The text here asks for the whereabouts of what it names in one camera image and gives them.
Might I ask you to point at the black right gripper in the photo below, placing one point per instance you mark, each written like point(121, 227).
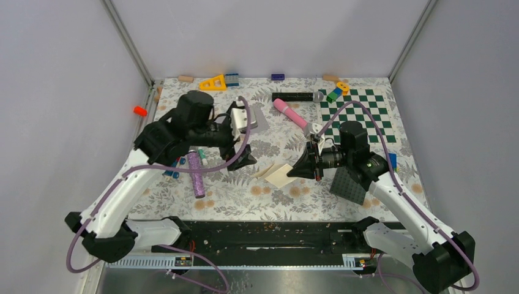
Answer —
point(305, 167)

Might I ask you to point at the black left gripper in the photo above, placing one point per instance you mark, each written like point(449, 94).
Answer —
point(245, 158)

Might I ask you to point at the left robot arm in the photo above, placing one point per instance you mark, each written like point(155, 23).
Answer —
point(104, 228)

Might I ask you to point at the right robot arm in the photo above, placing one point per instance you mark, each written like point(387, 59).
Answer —
point(437, 255)

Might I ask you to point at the green white glue stick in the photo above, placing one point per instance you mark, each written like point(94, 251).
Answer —
point(202, 156)

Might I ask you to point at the dark grey studded baseplate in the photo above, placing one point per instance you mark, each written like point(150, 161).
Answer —
point(345, 187)

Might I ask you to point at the purple glitter microphone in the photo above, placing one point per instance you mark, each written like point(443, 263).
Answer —
point(194, 161)

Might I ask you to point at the floral patterned table mat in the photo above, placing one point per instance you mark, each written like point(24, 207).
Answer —
point(240, 196)

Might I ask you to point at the pink microphone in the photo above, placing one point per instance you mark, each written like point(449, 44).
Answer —
point(284, 108)

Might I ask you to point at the black microphone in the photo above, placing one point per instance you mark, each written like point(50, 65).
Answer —
point(298, 96)

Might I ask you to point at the green white chessboard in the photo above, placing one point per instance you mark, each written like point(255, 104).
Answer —
point(365, 111)

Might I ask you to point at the green blue toy brick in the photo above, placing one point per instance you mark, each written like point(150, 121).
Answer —
point(334, 95)

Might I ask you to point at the yellow triangle shape toy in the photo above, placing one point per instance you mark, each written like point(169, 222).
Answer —
point(214, 84)

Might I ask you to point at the grey and blue brick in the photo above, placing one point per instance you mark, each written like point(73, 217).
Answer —
point(231, 79)

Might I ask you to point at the multicolour brick stack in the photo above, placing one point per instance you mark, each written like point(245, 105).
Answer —
point(393, 161)

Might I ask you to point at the purple flat toy brick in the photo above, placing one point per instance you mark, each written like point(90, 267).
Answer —
point(277, 77)

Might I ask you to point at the wooden block back right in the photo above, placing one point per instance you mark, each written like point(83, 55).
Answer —
point(331, 78)

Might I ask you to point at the light wooden block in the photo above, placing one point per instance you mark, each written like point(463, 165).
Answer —
point(185, 79)

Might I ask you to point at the red plastic cylinder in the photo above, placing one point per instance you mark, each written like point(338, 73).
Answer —
point(140, 111)

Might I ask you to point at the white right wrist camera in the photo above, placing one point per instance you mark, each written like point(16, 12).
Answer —
point(311, 131)

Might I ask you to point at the orange yellow ring toy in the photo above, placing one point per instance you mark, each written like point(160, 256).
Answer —
point(342, 88)

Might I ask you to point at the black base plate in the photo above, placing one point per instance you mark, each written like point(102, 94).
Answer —
point(268, 241)

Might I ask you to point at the white perforated cable tray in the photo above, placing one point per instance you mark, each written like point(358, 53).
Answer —
point(184, 262)

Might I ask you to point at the wooden block by rail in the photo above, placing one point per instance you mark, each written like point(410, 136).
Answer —
point(158, 93)

